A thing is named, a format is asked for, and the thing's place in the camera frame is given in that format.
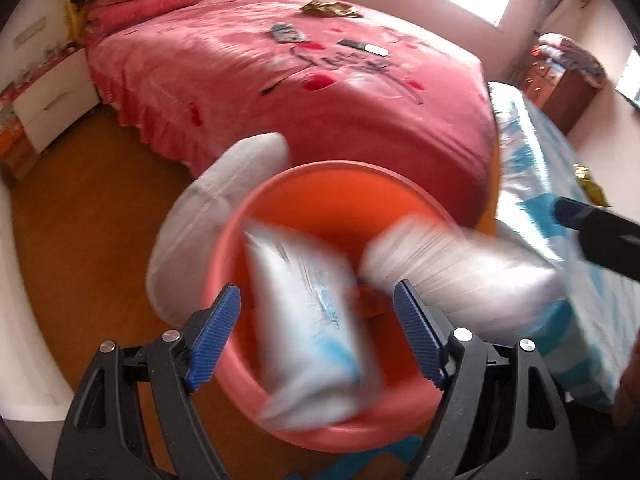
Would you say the white nightstand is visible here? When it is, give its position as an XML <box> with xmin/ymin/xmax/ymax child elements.
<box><xmin>10</xmin><ymin>47</ymin><xmax>103</xmax><ymax>156</ymax></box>

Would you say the folded floral quilt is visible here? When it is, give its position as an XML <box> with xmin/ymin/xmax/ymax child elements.
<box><xmin>537</xmin><ymin>32</ymin><xmax>608</xmax><ymax>86</ymax></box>

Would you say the dark framed tablet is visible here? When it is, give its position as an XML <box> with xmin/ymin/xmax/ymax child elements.
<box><xmin>270</xmin><ymin>22</ymin><xmax>307</xmax><ymax>43</ymax></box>

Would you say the gold cloth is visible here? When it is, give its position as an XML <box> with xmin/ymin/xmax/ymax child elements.
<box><xmin>300</xmin><ymin>0</ymin><xmax>363</xmax><ymax>19</ymax></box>

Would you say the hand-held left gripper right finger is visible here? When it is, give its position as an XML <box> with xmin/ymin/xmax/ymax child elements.
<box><xmin>392</xmin><ymin>280</ymin><xmax>583</xmax><ymax>480</ymax></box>

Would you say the wooden cabinet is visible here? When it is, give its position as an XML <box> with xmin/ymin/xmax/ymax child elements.
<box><xmin>520</xmin><ymin>45</ymin><xmax>598</xmax><ymax>136</ymax></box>

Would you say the yellow pillow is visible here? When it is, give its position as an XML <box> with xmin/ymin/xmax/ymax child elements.
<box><xmin>62</xmin><ymin>0</ymin><xmax>101</xmax><ymax>46</ymax></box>

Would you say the white blue package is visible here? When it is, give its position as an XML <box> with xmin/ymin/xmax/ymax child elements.
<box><xmin>244</xmin><ymin>222</ymin><xmax>386</xmax><ymax>431</ymax></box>

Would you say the orange plastic bucket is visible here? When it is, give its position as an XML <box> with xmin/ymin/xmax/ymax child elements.
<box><xmin>202</xmin><ymin>160</ymin><xmax>496</xmax><ymax>453</ymax></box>

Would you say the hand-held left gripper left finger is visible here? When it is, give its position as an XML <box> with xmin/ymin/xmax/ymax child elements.
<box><xmin>52</xmin><ymin>282</ymin><xmax>242</xmax><ymax>480</ymax></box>

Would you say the gold red snack bag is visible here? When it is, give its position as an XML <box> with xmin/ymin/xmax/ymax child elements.
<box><xmin>572</xmin><ymin>162</ymin><xmax>612</xmax><ymax>208</ymax></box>

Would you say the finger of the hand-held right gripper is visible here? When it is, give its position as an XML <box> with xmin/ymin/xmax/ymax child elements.
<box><xmin>554</xmin><ymin>197</ymin><xmax>640</xmax><ymax>281</ymax></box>

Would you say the blue checkered plastic tablecloth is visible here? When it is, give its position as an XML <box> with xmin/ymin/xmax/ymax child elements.
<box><xmin>487</xmin><ymin>80</ymin><xmax>640</xmax><ymax>406</ymax></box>

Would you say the pink bed with blanket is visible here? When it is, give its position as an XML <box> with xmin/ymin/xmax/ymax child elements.
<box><xmin>82</xmin><ymin>0</ymin><xmax>501</xmax><ymax>226</ymax></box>

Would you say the wall mounted television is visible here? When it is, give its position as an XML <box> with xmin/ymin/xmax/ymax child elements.
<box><xmin>615</xmin><ymin>50</ymin><xmax>640</xmax><ymax>111</ymax></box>

